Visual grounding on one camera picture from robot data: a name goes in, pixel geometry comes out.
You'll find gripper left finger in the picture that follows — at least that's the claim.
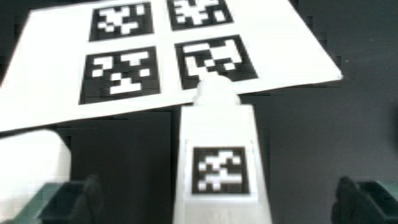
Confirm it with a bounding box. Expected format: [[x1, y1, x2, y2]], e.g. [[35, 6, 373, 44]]
[[16, 175, 104, 224]]

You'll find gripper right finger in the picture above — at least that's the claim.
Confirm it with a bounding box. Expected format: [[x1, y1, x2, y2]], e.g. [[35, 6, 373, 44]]
[[330, 177, 398, 224]]

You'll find white chair leg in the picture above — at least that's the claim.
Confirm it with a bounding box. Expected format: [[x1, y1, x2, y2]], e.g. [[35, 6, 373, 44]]
[[172, 76, 271, 224]]

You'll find white marker sheet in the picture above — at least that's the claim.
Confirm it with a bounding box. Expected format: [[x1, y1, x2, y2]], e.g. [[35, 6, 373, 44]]
[[0, 0, 343, 132]]

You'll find white chair back frame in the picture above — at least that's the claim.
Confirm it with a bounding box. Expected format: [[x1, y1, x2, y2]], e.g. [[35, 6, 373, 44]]
[[0, 130, 71, 219]]

